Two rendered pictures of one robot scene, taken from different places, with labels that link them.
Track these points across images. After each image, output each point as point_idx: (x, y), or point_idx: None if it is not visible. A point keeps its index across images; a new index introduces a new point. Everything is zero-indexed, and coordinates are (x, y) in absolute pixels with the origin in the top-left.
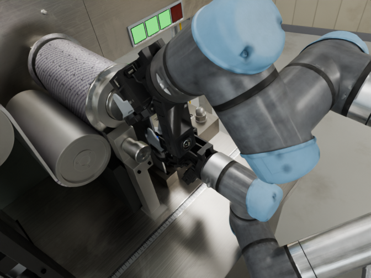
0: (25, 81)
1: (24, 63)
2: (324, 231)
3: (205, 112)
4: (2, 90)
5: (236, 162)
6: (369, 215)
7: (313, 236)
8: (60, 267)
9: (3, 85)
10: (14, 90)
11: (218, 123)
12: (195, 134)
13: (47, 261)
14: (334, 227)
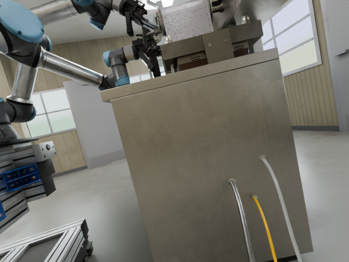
0: (218, 22)
1: (218, 12)
2: (88, 69)
3: (166, 40)
4: (216, 26)
5: (121, 47)
6: (70, 61)
7: (92, 70)
8: (157, 70)
9: (216, 24)
10: (217, 27)
11: (161, 50)
12: (144, 40)
13: (151, 61)
14: (84, 67)
